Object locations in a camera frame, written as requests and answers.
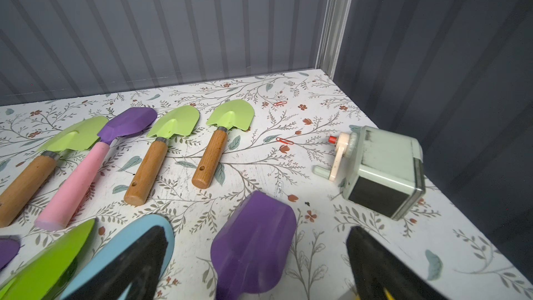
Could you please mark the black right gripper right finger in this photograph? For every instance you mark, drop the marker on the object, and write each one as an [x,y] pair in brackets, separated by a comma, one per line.
[374,268]

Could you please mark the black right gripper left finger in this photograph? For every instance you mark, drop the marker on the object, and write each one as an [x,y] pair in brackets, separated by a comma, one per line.
[125,271]

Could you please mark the yellow shovel wooden handle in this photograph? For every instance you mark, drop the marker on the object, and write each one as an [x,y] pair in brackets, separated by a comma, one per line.
[388,294]

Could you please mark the light blue shovel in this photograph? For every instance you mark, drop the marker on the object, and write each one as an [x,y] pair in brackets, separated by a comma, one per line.
[158,233]

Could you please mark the green shovel brown handle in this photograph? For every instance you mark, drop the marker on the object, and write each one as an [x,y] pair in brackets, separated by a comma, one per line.
[178,122]

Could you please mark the green shovel yellow handle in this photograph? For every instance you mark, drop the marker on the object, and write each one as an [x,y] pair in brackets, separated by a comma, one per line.
[52,269]

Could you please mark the purple shovel pink handle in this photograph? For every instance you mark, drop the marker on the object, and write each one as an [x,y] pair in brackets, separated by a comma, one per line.
[63,205]
[9,248]

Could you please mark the green shovel wooden handle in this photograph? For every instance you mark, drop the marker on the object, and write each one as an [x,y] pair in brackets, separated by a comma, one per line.
[229,115]
[78,137]

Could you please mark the pale green tape dispenser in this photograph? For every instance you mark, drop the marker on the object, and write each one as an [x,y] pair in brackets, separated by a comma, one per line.
[384,170]

